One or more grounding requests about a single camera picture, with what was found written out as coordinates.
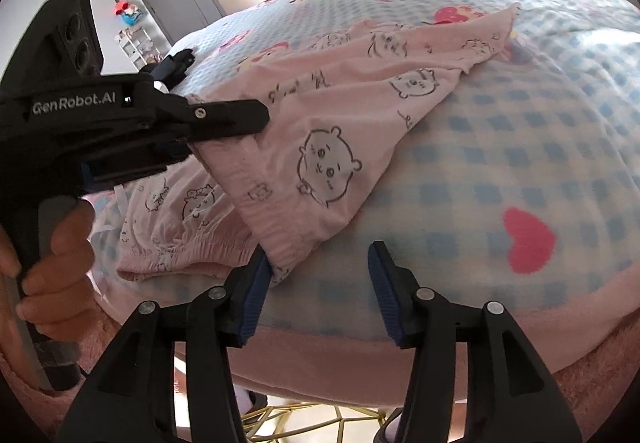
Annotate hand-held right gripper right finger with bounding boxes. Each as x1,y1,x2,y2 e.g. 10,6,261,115
367,241,583,443

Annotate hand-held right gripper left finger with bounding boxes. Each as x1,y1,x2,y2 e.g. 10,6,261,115
56,248,273,443

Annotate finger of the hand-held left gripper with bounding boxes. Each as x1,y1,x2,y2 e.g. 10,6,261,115
80,139,195,195
150,96,271,144

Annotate pink printed pajama pants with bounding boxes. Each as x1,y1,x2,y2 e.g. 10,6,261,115
116,3,522,286

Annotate person's left hand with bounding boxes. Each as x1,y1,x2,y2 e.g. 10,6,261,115
0,208,97,321

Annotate person's left foot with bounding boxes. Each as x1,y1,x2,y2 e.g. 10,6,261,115
234,383,271,416

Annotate person's foot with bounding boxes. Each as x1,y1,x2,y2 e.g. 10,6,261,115
234,383,271,416
375,405,407,443

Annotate red and blue plush toy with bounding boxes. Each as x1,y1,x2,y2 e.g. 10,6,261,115
112,0,143,26

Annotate person's right foot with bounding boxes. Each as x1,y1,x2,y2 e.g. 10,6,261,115
375,405,407,443

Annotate blue checked printed blanket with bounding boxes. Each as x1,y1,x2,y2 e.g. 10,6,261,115
85,0,640,404

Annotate white wire shelf rack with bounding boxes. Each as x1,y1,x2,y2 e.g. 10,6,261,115
118,26,161,71

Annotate gold wire stool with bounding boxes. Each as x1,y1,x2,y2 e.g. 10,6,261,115
240,400,388,443

